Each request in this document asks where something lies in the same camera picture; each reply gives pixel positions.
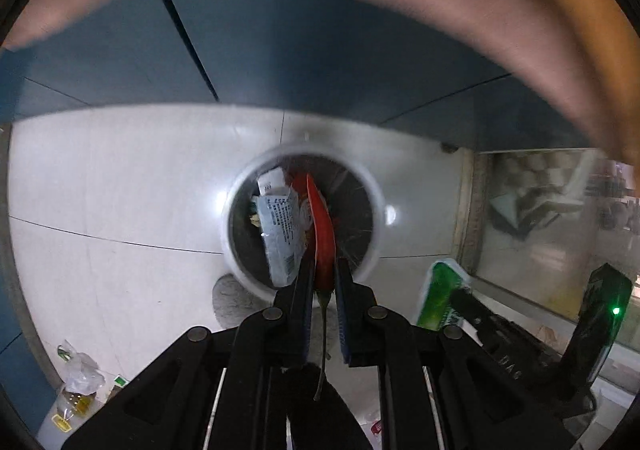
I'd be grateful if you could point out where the white round trash bin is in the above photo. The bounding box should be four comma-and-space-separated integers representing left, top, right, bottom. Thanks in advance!
221, 143, 384, 301

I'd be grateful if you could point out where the blue kitchen cabinet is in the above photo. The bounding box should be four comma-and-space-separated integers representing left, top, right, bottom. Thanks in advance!
1, 0, 585, 378

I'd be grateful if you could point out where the red foil snack wrapper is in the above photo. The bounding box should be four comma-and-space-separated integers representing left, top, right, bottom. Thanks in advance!
291, 173, 312, 231

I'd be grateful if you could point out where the cooking oil bottle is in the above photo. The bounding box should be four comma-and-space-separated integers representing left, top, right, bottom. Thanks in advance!
51, 387, 100, 434

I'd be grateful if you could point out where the white printed snack bag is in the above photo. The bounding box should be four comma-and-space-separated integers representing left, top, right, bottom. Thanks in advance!
253, 188, 305, 288

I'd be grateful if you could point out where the red chili pepper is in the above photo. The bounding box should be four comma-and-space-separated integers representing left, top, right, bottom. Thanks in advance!
306, 173, 336, 401

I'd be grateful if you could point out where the green white sachet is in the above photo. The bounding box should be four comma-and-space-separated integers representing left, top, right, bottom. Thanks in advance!
414, 258, 471, 331

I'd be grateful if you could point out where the grey left slipper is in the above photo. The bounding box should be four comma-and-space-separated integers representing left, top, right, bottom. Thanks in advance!
212, 274, 271, 329

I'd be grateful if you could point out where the clear plastic bag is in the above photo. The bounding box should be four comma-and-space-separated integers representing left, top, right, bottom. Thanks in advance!
56, 340, 105, 396

